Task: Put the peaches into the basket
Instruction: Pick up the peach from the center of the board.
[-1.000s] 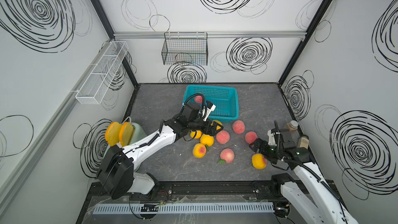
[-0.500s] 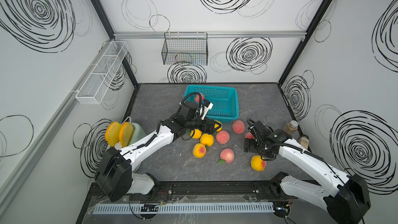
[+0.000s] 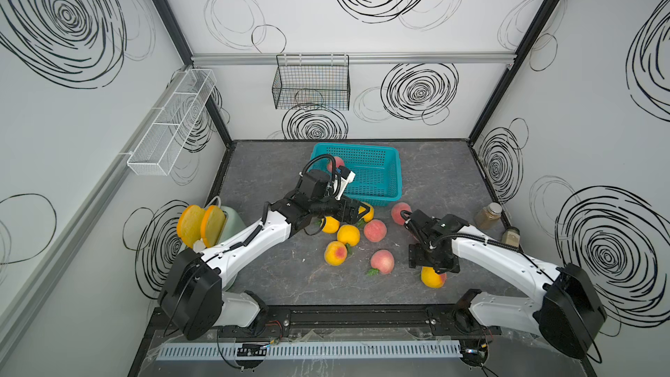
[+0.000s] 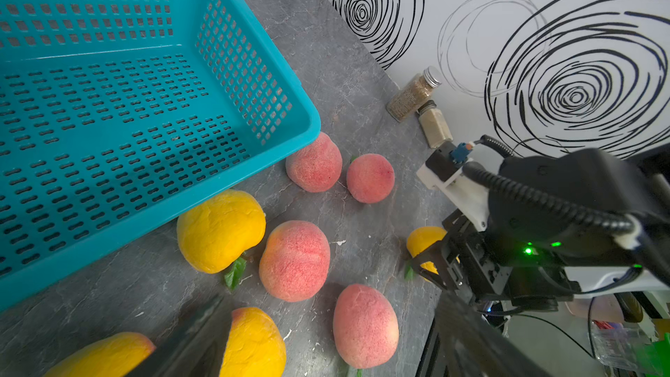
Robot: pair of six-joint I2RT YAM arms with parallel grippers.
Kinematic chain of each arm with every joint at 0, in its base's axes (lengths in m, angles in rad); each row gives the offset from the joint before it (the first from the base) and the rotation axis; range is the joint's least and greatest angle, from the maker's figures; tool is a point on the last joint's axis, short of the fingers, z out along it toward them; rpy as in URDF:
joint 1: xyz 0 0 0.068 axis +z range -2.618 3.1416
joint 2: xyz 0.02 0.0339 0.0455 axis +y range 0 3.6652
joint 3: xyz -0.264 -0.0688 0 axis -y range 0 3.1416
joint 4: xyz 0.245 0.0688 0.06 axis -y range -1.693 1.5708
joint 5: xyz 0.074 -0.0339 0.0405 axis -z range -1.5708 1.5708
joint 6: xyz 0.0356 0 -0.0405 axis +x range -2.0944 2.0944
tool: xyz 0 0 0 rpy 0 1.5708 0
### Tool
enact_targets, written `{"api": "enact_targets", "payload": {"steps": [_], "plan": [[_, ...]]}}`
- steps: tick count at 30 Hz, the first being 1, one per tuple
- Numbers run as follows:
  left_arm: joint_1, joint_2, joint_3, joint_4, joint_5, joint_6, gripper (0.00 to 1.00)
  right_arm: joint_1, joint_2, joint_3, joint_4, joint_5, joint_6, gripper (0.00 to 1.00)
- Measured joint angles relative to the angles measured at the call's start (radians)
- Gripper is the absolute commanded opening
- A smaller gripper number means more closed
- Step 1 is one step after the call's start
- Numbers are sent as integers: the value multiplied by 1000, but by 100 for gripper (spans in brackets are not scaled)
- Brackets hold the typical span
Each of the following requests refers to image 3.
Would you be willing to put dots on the white slotted cable duct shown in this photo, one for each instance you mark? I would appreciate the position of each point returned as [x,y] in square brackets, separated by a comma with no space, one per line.
[316,350]

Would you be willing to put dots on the black wire wall basket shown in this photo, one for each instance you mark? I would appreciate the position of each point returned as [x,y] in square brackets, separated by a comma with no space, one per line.
[312,80]

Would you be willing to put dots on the pink peach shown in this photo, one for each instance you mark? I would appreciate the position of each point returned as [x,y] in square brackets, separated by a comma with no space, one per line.
[375,231]
[382,262]
[334,164]
[400,212]

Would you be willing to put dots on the beige spice jar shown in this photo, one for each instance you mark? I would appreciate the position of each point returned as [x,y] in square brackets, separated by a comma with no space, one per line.
[511,237]

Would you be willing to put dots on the teal plastic basket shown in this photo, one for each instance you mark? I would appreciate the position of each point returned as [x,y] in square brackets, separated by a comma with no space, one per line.
[378,179]

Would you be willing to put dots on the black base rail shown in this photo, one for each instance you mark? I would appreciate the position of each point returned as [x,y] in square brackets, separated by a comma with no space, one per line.
[287,321]

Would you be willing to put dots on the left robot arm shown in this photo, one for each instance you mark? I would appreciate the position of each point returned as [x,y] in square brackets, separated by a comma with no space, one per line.
[195,295]

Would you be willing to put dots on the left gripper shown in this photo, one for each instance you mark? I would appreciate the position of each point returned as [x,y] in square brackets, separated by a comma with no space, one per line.
[351,217]

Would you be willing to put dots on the yellow red peach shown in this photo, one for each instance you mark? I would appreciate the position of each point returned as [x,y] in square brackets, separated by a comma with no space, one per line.
[336,253]

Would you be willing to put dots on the pink peach bottom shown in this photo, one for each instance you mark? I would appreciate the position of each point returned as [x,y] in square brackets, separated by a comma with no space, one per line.
[382,262]

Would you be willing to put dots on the brown spice jar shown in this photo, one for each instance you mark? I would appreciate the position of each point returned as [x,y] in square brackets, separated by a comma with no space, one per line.
[488,216]

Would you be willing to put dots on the right yellow toast slice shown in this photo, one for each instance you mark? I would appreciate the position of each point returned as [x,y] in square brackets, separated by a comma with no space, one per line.
[212,225]

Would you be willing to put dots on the white mesh wall shelf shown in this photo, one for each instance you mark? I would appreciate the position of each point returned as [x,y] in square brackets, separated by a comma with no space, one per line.
[160,147]

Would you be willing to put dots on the yellow toast slice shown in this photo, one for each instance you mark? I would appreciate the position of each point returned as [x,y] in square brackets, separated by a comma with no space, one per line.
[189,225]
[212,225]

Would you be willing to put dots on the left yellow toast slice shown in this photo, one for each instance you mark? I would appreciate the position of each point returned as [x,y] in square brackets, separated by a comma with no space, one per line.
[189,225]

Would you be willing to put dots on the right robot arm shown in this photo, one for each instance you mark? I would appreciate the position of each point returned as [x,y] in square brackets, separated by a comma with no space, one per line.
[559,303]

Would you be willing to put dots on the yellow peach top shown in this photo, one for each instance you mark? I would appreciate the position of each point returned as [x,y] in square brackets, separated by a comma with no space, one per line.
[366,213]

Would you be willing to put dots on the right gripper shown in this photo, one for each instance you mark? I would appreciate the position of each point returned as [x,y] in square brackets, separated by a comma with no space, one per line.
[444,263]

